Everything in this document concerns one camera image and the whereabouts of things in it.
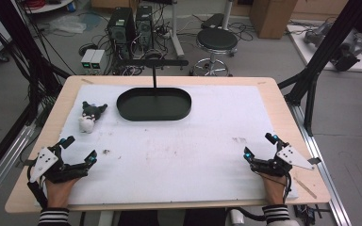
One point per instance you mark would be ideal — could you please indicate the black round stool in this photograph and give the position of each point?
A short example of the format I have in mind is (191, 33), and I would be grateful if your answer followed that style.
(216, 40)

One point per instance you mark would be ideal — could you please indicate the white power supply box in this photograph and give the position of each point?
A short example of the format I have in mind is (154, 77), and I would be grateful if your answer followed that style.
(97, 59)
(87, 59)

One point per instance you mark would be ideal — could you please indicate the large black computer tower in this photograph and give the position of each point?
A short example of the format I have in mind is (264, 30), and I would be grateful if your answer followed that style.
(121, 31)

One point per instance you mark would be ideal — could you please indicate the person's right hand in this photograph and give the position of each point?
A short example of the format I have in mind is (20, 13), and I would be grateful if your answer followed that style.
(273, 188)

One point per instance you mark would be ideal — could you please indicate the grey robot device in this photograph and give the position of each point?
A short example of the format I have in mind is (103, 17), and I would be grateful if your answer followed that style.
(347, 47)

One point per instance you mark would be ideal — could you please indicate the clear plastic bag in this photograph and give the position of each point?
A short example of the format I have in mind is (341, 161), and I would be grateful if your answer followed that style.
(67, 24)

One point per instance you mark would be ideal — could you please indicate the aluminium rail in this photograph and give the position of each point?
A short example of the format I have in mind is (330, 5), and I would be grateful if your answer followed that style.
(323, 175)
(3, 169)

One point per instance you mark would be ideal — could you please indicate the thin wooden stick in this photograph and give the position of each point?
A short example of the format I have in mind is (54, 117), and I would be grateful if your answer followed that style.
(304, 187)

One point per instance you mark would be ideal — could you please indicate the black oval tray with T-stand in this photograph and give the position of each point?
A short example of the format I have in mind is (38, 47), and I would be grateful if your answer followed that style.
(154, 105)

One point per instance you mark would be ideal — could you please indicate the white table leg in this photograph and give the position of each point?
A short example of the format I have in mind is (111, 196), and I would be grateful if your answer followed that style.
(176, 31)

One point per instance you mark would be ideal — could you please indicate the slim black computer tower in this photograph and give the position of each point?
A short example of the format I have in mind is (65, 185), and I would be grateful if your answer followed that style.
(144, 28)

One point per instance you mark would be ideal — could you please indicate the brown cardboard box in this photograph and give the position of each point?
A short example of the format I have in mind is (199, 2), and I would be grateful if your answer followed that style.
(271, 17)

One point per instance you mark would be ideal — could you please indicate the person's left hand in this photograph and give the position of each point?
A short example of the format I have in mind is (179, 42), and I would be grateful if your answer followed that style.
(59, 192)

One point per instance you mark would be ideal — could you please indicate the white round table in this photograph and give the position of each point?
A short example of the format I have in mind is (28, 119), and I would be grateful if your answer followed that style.
(48, 5)

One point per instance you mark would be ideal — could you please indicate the white foam mat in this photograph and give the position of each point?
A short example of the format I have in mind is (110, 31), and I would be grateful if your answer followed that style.
(176, 147)

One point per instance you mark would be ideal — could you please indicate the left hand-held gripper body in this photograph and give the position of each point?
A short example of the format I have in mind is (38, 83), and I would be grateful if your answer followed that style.
(45, 161)

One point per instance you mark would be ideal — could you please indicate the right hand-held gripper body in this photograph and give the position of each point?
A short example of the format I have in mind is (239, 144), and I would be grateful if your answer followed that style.
(292, 157)

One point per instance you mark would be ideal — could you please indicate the black and white plush toy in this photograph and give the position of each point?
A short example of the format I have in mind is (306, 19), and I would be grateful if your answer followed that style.
(89, 116)

